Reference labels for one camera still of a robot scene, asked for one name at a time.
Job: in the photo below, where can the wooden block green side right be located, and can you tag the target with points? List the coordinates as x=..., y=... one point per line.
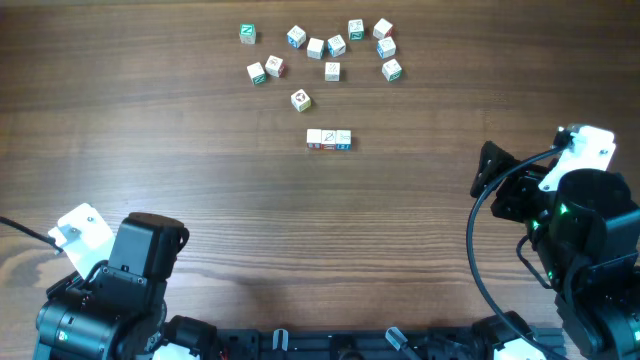
x=391, y=70

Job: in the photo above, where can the wooden block blue H side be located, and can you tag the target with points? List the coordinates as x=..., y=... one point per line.
x=343, y=140

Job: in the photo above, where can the wooden block blue X side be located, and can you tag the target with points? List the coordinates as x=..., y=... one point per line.
x=336, y=46

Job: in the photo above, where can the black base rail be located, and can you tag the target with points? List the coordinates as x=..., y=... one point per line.
x=434, y=343

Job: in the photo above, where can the wooden block green Z top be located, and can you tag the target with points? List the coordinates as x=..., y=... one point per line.
x=247, y=34

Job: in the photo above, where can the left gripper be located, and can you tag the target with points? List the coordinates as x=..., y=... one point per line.
x=70, y=280

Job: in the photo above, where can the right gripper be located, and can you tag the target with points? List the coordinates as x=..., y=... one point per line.
x=491, y=168

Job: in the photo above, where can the wooden block red U side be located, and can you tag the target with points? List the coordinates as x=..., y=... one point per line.
x=314, y=138

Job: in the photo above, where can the wooden block red pattern top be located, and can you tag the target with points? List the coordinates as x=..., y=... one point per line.
x=328, y=139

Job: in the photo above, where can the wooden block green side left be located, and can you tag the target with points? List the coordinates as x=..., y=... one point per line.
x=256, y=73

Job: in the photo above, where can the wooden block shell top red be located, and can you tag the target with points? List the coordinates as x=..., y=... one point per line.
x=274, y=66

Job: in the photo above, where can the wooden block green Z side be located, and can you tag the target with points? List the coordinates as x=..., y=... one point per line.
x=356, y=29

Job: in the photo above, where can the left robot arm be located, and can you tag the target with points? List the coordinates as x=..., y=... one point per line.
x=80, y=330

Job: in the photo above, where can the wooden block M top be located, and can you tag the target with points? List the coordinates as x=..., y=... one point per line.
x=332, y=71

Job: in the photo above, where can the wooden block blue P side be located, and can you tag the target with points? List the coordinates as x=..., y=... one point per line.
x=386, y=47

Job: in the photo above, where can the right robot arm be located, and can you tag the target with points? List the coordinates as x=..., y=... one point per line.
x=601, y=319

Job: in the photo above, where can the plain white wooden block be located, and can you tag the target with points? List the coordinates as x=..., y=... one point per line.
x=315, y=48

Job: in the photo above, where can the wooden block yellow side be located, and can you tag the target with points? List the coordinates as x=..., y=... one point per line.
x=301, y=100

